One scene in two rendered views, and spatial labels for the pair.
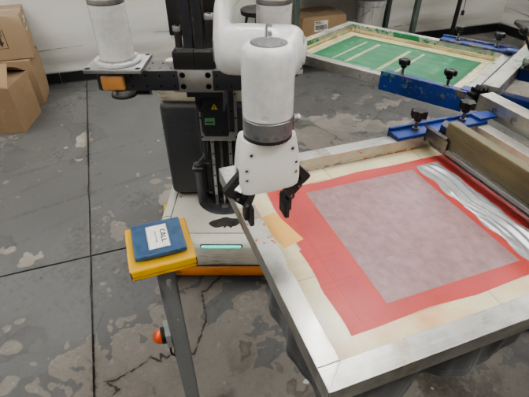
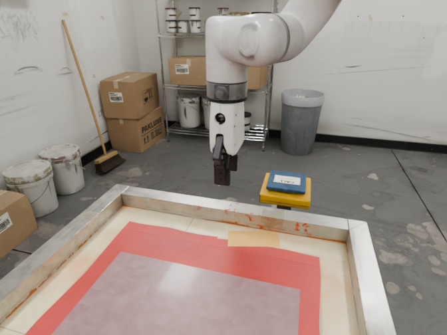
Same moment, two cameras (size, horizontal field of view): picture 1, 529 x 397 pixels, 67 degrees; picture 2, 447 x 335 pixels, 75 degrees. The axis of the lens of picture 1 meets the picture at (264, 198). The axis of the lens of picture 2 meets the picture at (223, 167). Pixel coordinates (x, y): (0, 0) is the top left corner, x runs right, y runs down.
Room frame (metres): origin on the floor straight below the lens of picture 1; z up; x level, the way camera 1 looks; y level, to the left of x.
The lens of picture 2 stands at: (0.86, -0.45, 1.36)
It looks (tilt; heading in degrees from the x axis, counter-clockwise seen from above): 27 degrees down; 125
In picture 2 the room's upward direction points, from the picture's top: straight up
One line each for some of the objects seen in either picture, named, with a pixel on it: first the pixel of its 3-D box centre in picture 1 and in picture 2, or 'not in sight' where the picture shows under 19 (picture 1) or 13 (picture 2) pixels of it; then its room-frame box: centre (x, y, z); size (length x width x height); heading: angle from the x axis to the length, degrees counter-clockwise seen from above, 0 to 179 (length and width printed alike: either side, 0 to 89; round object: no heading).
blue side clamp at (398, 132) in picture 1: (436, 133); not in sight; (1.02, -0.49, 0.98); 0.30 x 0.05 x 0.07; 110
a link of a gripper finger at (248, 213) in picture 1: (242, 208); (231, 154); (0.53, 0.04, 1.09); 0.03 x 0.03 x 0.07; 20
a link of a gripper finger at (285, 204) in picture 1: (290, 197); (220, 172); (0.56, -0.05, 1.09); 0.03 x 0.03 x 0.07; 20
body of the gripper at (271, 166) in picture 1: (267, 157); (226, 120); (0.55, 0.00, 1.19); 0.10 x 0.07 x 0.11; 110
